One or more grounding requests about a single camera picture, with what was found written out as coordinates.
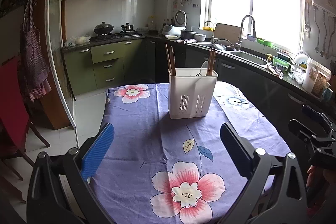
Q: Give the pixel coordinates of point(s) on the white bowl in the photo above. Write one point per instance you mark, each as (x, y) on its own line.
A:
(200, 37)

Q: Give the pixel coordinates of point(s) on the gas stove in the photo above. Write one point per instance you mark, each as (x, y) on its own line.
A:
(110, 36)

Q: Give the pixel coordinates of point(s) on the clear plastic spoon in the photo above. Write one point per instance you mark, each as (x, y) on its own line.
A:
(204, 68)

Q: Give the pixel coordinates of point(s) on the person's right hand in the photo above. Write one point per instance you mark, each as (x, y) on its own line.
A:
(319, 185)

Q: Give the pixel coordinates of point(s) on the green kitchen cabinets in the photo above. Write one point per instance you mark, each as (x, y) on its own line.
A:
(105, 63)

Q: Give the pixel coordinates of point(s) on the black wok with lid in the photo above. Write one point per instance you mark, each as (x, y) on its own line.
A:
(103, 29)

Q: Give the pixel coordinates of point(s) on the purple floral tablecloth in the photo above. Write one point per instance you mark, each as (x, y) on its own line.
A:
(163, 170)

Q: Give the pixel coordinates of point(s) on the white plastic utensil holder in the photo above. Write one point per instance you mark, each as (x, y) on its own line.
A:
(190, 96)

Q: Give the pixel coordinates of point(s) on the small steel pot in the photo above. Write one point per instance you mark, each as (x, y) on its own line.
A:
(127, 28)

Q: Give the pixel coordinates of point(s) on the steel sink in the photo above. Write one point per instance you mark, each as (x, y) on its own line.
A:
(250, 58)

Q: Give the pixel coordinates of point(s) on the red chair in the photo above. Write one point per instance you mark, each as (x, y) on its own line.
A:
(15, 120)

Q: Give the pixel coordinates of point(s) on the black pot on counter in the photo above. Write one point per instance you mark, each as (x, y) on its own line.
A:
(186, 35)

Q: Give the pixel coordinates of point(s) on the white rice cooker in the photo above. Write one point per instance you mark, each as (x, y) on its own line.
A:
(179, 24)

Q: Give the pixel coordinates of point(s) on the wooden cutting board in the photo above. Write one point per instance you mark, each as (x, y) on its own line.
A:
(226, 31)

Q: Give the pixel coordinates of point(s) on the hanging checkered apron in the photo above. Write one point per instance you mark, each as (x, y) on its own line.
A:
(37, 70)

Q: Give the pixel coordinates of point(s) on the chrome kitchen faucet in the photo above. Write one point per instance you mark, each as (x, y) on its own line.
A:
(249, 36)

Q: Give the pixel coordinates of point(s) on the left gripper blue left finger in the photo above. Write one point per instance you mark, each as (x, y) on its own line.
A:
(95, 153)

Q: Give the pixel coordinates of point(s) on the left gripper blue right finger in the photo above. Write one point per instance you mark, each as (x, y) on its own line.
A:
(239, 149)

